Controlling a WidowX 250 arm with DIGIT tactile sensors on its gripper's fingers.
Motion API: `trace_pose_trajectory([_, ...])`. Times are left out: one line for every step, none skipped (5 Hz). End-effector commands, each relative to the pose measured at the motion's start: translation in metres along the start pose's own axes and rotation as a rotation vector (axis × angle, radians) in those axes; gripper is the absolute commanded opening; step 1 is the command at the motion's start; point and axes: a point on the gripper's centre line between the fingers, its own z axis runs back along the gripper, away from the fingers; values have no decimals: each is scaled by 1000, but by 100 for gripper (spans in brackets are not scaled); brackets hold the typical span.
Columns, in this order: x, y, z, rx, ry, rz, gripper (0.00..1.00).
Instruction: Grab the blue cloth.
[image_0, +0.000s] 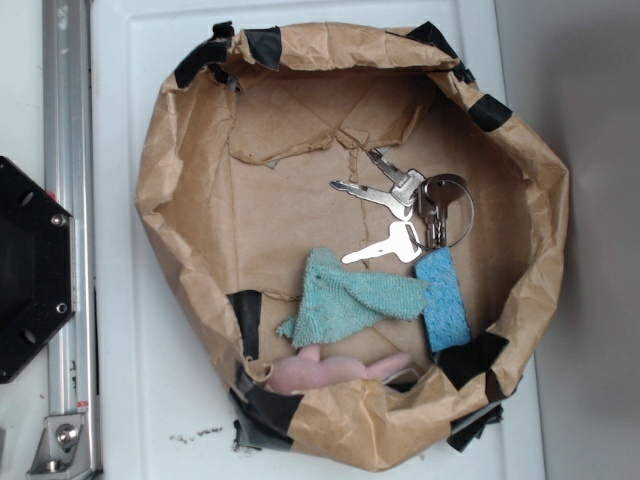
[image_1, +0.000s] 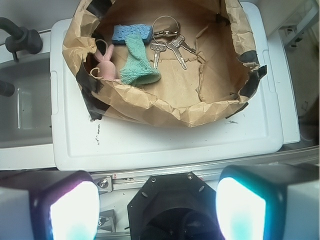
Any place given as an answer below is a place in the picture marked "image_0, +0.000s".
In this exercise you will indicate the teal terry cloth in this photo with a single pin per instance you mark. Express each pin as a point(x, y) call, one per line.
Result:
point(337, 303)

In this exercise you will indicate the silver key lower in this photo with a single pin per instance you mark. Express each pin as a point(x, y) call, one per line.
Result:
point(401, 242)

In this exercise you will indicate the silver key pointing left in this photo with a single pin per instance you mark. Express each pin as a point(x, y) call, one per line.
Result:
point(397, 209)

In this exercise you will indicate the brown paper bag bin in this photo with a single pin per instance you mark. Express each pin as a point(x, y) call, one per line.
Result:
point(233, 192)

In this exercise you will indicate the silver key pointing up-left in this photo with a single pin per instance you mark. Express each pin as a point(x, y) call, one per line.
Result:
point(405, 183)

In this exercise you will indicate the dark steel key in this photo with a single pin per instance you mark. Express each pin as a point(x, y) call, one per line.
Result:
point(429, 209)

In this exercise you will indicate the pink plush toy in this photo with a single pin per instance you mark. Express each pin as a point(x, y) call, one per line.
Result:
point(307, 370)

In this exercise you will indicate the blue sponge block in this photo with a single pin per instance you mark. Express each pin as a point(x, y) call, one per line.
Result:
point(445, 315)

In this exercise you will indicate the white tray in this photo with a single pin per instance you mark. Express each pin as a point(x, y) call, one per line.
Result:
point(164, 412)

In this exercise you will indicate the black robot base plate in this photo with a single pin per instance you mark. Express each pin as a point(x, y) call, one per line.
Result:
point(36, 269)

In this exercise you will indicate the metal corner bracket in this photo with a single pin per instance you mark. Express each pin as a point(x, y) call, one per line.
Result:
point(64, 450)

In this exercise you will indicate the aluminium rail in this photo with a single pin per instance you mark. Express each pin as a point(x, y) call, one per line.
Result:
point(67, 114)

